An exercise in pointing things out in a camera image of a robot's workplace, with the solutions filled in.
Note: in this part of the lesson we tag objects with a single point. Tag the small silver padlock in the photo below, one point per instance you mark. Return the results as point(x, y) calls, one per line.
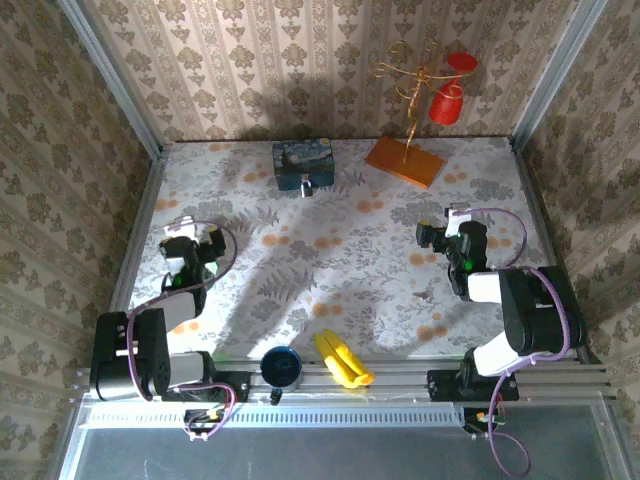
point(306, 189)

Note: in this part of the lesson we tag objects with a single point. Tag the blue starry night box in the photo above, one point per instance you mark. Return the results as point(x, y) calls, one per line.
point(300, 160)

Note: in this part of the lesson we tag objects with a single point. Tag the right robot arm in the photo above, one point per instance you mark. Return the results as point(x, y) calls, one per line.
point(530, 320)

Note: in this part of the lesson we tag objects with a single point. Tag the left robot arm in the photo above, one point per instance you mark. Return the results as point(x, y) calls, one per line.
point(150, 350)

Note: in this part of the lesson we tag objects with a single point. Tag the floral patterned table cover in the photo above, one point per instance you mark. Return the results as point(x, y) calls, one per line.
point(350, 260)

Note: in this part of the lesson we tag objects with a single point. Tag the red wine glass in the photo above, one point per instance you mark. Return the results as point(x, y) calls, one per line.
point(446, 107)

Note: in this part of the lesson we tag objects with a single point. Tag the dark blue round tin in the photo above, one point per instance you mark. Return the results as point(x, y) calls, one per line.
point(281, 367)

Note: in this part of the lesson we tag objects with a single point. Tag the yellow banana bunch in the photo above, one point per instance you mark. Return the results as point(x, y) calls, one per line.
point(342, 362)

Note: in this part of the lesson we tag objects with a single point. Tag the black connector board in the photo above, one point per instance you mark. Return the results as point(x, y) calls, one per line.
point(202, 421)
point(482, 421)

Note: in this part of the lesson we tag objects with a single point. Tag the small black knob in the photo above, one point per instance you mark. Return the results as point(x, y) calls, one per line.
point(275, 397)

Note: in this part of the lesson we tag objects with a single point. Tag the grey metal panel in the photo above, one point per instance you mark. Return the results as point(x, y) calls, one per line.
point(325, 450)

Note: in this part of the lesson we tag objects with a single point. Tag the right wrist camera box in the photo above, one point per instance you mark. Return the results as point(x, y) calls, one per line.
point(457, 215)

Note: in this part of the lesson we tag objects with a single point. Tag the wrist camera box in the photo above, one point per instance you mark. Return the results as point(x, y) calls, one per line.
point(181, 226)
point(457, 215)

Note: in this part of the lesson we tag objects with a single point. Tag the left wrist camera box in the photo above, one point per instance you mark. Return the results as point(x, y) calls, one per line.
point(181, 226)

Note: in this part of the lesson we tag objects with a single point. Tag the aluminium frame side rail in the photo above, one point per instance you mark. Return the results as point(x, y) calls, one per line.
point(537, 200)
point(140, 240)

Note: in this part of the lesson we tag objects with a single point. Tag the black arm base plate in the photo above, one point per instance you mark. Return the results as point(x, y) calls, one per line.
point(235, 387)
point(445, 387)

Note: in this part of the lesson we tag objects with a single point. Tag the long aluminium base rail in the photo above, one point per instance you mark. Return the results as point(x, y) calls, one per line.
point(400, 375)

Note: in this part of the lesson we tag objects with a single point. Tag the aluminium frame post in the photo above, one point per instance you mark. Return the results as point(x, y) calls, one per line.
point(555, 75)
point(115, 75)

